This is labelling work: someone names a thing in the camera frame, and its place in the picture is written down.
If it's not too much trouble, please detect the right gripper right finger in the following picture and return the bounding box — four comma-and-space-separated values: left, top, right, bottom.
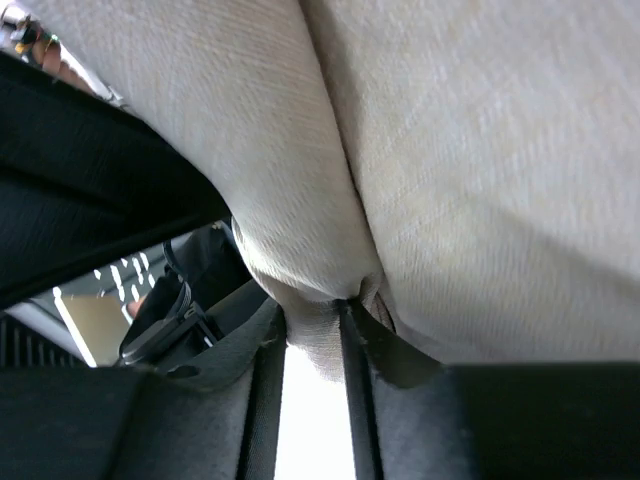
338, 300, 639, 479

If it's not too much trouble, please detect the beige cloth napkin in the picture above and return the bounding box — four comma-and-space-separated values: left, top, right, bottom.
25, 1, 639, 376

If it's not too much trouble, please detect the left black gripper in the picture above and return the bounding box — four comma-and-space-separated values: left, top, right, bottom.
1, 56, 267, 368

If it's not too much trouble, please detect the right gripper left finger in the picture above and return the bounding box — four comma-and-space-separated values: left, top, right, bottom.
1, 300, 286, 479

